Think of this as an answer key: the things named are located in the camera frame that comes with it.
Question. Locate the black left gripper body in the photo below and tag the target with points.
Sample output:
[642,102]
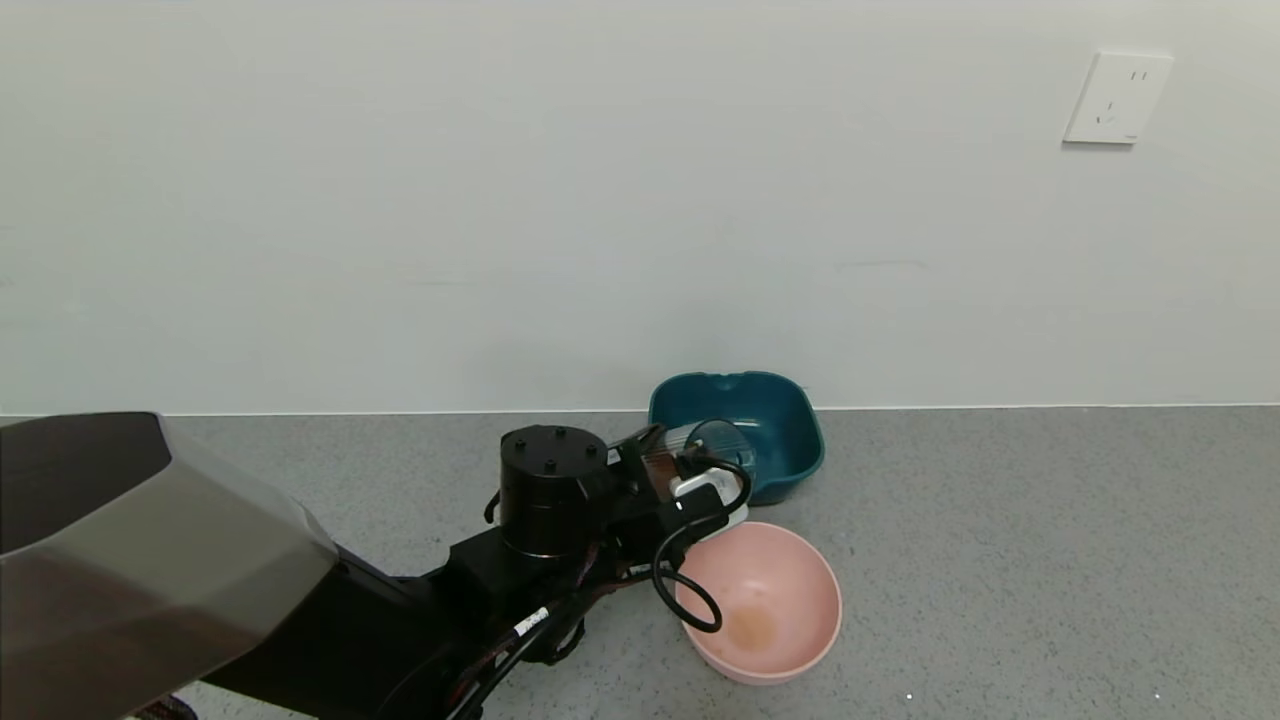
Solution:
[641,453]

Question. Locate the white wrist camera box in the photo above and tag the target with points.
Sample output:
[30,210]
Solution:
[700,492]

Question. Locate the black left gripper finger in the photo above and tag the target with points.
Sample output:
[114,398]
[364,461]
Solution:
[683,440]

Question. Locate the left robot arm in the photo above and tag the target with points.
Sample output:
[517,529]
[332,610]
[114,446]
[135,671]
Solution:
[150,560]

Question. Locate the teal square plastic basin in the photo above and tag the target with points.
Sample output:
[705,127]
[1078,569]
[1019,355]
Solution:
[775,410]

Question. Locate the pink round bowl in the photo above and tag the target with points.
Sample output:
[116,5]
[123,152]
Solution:
[780,610]

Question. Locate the white wall socket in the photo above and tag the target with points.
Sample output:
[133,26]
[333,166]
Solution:
[1115,98]

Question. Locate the clear blue ribbed cup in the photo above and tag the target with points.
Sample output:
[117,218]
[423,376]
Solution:
[715,445]

